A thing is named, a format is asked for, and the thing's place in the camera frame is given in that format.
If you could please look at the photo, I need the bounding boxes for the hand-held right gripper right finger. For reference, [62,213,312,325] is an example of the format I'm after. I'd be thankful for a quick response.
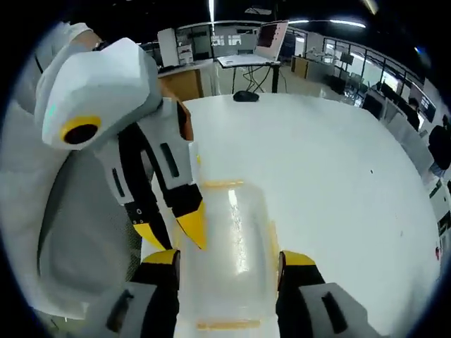
[275,250,371,338]

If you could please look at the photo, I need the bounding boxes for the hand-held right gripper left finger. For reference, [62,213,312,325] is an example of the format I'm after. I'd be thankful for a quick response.
[104,249,183,338]

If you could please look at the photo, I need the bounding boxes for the clear plastic box yellow buckles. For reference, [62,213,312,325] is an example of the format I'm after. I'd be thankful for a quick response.
[175,179,283,332]

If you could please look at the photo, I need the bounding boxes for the person's left hand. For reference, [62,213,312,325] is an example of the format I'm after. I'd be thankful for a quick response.
[175,100,195,142]

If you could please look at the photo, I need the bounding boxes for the white cabinet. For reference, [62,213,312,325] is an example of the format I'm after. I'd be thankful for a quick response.
[156,27,180,68]

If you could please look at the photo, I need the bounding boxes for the wooden cabinet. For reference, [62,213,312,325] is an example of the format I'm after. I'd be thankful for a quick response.
[157,68,206,100]

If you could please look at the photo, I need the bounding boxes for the black computer mouse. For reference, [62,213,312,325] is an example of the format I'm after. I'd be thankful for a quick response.
[233,90,260,104]

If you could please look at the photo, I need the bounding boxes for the small white desk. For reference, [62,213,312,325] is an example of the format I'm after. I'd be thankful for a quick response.
[216,55,283,94]

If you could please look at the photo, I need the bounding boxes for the white laptop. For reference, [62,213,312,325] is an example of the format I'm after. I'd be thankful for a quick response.
[216,20,290,68]

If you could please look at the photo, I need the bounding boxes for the ceiling air vent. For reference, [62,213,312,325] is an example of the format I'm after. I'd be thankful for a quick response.
[244,6,280,15]

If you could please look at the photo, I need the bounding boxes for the short ceiling light strip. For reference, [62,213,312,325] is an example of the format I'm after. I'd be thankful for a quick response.
[288,18,368,30]

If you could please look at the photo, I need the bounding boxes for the black cable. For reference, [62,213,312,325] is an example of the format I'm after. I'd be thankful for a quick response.
[242,65,261,93]

